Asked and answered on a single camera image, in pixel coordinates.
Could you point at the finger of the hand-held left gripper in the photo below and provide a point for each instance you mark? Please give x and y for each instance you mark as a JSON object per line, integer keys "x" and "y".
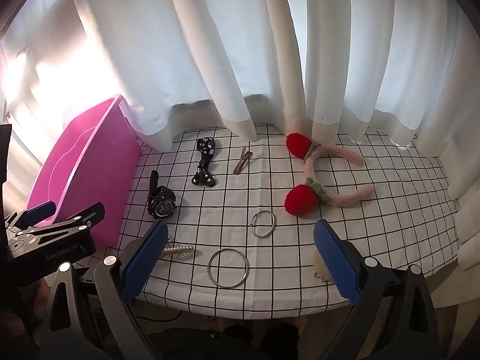
{"x": 42, "y": 210}
{"x": 80, "y": 217}

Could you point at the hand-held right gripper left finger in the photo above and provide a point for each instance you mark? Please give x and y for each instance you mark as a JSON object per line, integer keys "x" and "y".
{"x": 144, "y": 260}

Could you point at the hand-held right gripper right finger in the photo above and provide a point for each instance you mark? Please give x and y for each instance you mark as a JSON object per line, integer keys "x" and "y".
{"x": 337, "y": 260}

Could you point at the white fluffy hair clip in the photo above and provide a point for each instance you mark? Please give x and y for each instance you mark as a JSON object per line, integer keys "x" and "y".
{"x": 320, "y": 266}

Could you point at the pearl hair clip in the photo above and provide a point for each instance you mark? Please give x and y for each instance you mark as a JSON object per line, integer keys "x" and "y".
{"x": 180, "y": 249}

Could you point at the pink plastic bin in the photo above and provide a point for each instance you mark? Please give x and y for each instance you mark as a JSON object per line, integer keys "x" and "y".
{"x": 75, "y": 165}

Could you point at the black wrist watch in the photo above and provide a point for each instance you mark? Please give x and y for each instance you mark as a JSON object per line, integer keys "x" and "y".
{"x": 162, "y": 204}

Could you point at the large silver bangle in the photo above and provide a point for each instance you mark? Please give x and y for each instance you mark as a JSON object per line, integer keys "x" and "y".
{"x": 208, "y": 269}

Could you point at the open-ended silver bangle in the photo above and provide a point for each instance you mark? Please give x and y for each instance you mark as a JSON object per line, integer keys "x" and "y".
{"x": 262, "y": 236}

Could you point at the pink strawberry headband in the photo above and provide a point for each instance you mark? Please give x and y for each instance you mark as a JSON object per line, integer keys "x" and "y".
{"x": 298, "y": 146}

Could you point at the white black-grid tablecloth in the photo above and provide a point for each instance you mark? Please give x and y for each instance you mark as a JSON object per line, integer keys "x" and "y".
{"x": 287, "y": 264}

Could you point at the black dotted bow hair clip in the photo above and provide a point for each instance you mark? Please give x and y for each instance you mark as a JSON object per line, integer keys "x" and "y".
{"x": 205, "y": 146}

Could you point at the brown metal hair clip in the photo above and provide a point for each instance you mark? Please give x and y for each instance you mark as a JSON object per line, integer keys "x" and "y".
{"x": 240, "y": 165}

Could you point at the white curtain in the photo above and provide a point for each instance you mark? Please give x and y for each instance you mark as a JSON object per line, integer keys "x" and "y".
{"x": 225, "y": 45}

